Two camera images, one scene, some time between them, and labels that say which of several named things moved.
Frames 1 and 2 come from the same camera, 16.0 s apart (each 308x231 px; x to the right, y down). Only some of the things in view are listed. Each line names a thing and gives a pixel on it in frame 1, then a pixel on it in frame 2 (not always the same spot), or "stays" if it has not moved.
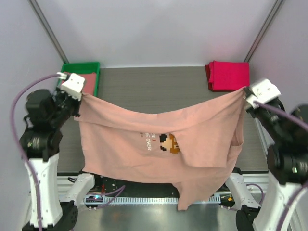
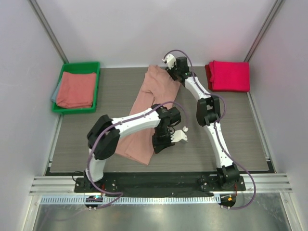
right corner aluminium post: [272, 15] stays
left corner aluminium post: [35, 6] stays
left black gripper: [78, 103] → [159, 146]
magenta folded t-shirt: [223, 76] stays
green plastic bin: [83, 67] stays
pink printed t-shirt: [194, 150] → [160, 87]
